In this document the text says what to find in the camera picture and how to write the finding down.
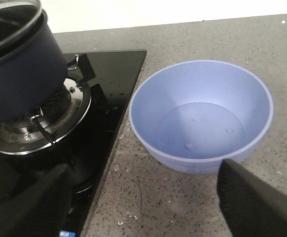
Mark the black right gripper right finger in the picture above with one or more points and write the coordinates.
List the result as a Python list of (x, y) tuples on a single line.
[(251, 207)]

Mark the black gas burner head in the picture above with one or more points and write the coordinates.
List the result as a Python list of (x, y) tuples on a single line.
[(46, 115)]

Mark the dark blue cooking pot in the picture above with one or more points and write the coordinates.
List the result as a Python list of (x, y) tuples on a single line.
[(31, 74)]

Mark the light blue plastic bowl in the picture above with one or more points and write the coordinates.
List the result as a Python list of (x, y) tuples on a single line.
[(192, 115)]

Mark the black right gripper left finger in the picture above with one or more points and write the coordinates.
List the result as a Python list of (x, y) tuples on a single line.
[(41, 209)]

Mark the glass pot lid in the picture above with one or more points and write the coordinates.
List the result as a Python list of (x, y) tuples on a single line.
[(19, 19)]

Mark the black glass gas stove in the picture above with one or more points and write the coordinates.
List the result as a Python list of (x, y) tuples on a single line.
[(86, 149)]

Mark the blue energy label sticker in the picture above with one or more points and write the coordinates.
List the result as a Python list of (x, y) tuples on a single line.
[(64, 233)]

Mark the black metal pot support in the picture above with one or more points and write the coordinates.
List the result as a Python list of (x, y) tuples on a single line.
[(80, 92)]

